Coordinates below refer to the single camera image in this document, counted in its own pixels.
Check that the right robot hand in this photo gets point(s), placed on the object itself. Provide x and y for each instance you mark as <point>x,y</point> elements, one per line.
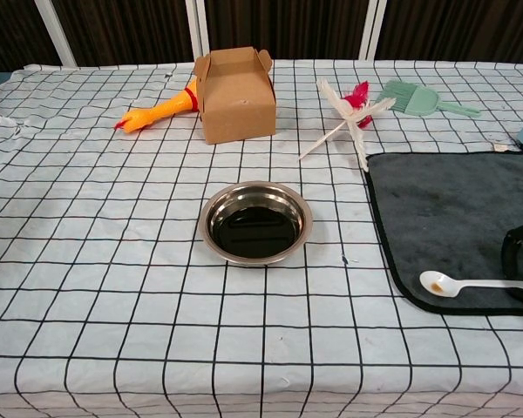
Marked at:
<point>507,261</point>

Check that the white plastic spoon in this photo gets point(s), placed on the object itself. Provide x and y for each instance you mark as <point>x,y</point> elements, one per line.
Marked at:
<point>436,283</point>

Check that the dark grey mat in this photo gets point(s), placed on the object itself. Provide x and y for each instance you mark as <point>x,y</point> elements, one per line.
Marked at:
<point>440,209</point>

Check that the steel bowl with dark liquid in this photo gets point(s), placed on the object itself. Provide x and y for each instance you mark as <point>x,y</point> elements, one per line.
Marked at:
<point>255,231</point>

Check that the small white mat tag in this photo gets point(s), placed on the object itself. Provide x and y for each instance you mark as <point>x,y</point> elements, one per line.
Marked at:
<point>501,147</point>

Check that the green brush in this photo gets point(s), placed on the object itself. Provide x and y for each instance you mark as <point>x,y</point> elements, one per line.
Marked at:
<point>414,102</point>

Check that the brown cardboard box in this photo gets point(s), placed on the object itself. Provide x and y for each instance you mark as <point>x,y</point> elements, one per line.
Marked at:
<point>239,113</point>

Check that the yellow rubber chicken toy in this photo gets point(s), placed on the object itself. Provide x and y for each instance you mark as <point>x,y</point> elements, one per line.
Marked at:
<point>157,113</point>

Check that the white checked tablecloth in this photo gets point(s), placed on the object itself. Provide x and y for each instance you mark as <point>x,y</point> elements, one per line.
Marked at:
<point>113,261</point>

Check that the white partition frame post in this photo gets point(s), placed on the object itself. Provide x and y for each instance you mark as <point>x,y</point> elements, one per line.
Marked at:
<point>54,30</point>
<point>372,28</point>
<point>198,28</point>

